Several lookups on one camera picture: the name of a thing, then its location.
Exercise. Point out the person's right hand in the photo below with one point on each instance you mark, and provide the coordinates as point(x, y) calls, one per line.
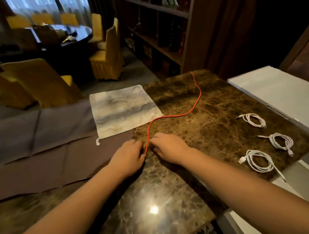
point(172, 149)

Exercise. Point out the person's left hand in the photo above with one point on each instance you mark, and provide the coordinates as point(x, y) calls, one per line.
point(125, 160)

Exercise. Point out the person's left thumb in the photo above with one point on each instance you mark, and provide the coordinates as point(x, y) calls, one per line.
point(142, 159)

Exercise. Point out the person's right thumb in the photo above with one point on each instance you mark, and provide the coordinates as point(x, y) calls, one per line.
point(158, 151)

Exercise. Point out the person's left forearm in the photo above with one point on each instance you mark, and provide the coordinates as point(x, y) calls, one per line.
point(79, 202)

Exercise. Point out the person's right forearm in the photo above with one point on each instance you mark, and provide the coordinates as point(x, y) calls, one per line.
point(243, 192)

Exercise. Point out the grey folded cloth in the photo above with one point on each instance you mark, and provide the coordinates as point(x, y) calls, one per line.
point(43, 144)

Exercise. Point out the yellow covered chair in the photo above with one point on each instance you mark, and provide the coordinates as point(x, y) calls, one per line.
point(69, 19)
point(18, 22)
point(42, 18)
point(108, 57)
point(41, 82)
point(13, 94)
point(97, 26)

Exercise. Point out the dark wooden bookshelf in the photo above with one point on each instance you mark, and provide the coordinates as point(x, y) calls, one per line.
point(164, 36)

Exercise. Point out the row of dark books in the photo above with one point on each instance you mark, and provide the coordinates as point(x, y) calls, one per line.
point(172, 33)

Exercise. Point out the brown curtain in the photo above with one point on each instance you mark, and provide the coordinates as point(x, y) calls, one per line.
point(217, 36)

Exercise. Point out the round dark dining table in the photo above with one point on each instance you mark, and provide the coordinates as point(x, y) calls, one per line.
point(60, 50)

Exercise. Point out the brown bag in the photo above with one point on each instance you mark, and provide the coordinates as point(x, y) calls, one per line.
point(47, 35)

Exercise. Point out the wooden door panel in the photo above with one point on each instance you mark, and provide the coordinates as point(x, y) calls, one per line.
point(298, 57)

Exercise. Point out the sheer window curtain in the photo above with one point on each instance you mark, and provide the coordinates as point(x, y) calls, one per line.
point(36, 8)

